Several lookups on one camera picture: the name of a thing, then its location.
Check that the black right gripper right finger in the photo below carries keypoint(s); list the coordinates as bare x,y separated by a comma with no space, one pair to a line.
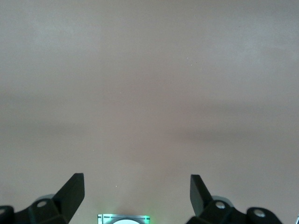
199,198

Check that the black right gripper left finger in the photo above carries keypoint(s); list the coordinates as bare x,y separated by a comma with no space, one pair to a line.
70,196

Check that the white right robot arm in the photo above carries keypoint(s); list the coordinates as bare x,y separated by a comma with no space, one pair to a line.
126,221

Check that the brown table cover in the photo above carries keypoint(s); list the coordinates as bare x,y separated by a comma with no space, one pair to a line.
149,81

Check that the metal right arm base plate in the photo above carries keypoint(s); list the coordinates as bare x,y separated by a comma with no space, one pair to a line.
105,218

